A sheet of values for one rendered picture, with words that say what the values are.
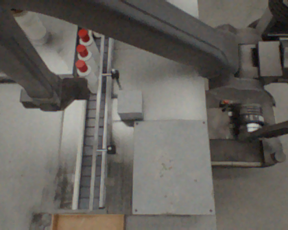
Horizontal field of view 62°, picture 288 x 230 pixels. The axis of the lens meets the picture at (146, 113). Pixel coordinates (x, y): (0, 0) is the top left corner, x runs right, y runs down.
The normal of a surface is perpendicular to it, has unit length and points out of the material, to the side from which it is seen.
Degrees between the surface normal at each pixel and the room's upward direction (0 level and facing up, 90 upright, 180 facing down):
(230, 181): 0
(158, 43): 97
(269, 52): 9
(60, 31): 0
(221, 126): 0
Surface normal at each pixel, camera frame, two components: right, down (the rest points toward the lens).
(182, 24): 0.64, -0.12
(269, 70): -0.07, -0.17
